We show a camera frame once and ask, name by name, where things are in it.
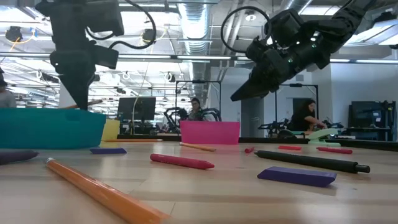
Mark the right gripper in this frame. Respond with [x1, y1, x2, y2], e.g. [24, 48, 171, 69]
[229, 39, 332, 102]

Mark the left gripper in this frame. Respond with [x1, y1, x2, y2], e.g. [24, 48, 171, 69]
[49, 18, 96, 111]

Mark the blue eraser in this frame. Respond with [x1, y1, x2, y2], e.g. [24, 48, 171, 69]
[90, 147, 127, 156]
[257, 166, 338, 188]

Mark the orange pencil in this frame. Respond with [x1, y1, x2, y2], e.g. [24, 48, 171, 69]
[44, 157, 171, 224]
[179, 141, 217, 152]

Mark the black pen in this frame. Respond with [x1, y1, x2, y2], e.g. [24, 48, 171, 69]
[254, 149, 371, 174]

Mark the purple pen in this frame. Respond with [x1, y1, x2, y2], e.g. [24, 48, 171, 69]
[0, 149, 40, 166]

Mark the white building column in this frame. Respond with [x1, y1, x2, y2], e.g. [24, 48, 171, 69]
[58, 83, 78, 110]

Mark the grey door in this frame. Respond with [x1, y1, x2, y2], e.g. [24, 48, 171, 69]
[241, 100, 265, 138]

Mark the yellow plastic bin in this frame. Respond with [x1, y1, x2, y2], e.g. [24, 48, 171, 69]
[101, 119, 121, 141]

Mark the teal plastic bin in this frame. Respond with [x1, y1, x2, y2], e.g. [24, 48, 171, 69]
[0, 108, 107, 149]

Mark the person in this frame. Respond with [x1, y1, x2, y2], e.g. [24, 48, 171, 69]
[289, 98, 328, 131]
[187, 97, 206, 121]
[0, 67, 17, 109]

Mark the black background monitor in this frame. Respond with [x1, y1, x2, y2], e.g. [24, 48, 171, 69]
[117, 96, 157, 121]

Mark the red plastic bin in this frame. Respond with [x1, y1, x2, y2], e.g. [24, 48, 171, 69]
[180, 120, 241, 146]

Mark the long LED light bar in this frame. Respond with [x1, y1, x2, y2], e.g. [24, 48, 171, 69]
[0, 51, 249, 65]

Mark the mint green stapler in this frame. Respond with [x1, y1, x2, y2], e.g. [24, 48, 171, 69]
[307, 127, 342, 147]

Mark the black ceiling device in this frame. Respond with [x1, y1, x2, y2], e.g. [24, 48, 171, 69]
[4, 26, 24, 43]
[142, 28, 157, 45]

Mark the black equipment rack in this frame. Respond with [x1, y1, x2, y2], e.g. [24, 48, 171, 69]
[347, 99, 397, 141]

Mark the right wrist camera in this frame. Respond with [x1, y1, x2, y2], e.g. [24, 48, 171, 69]
[247, 36, 272, 63]

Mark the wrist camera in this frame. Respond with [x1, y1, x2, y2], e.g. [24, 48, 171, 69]
[92, 45, 120, 70]
[247, 36, 272, 63]

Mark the black background rig frame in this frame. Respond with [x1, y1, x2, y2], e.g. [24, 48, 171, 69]
[175, 80, 223, 122]
[274, 82, 320, 134]

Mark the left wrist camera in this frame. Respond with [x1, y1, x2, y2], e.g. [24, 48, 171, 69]
[92, 45, 120, 70]

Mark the black right camera cable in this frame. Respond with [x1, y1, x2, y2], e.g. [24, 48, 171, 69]
[220, 6, 272, 54]

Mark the black camera cable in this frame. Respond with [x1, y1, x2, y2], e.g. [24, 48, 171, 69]
[220, 6, 272, 54]
[84, 0, 157, 50]

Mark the silver ventilation duct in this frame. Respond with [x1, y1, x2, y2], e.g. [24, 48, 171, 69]
[177, 0, 213, 82]

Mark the black left camera cable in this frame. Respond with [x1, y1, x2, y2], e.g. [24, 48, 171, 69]
[84, 0, 157, 50]

